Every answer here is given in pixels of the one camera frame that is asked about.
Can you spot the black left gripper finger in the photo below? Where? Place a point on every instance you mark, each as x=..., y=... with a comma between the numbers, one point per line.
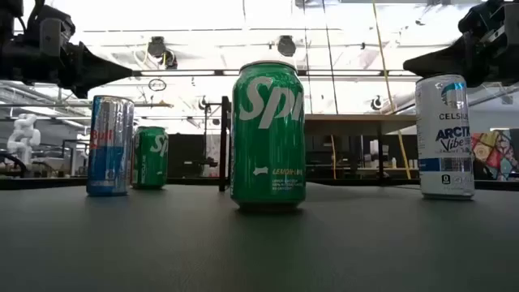
x=101, y=73

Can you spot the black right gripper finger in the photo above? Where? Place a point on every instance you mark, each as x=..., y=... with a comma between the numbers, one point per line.
x=442, y=61

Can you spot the blue silver Red Bull can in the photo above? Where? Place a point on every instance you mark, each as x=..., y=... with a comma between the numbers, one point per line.
x=109, y=154

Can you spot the white Celsius can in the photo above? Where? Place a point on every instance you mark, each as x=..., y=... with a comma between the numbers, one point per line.
x=444, y=162

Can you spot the green Sprite can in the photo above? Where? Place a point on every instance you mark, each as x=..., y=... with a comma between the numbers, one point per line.
x=152, y=162
x=267, y=162

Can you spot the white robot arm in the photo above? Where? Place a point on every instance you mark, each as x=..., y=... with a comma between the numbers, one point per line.
x=24, y=138

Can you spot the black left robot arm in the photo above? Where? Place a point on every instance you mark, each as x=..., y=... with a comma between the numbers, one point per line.
x=8, y=6

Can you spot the wooden shelf with black legs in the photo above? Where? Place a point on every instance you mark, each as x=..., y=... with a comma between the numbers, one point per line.
x=357, y=123

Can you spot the grey ceiling fixture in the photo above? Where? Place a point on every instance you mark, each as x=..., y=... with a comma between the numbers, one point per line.
x=157, y=46
x=286, y=45

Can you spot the colourful picture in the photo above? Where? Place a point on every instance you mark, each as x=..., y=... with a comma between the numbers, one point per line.
x=494, y=156

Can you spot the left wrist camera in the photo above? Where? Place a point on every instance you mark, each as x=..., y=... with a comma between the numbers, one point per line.
x=50, y=36

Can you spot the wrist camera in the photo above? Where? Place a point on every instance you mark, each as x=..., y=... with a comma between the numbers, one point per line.
x=478, y=18
x=50, y=36

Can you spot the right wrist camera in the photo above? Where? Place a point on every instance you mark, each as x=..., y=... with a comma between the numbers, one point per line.
x=478, y=18

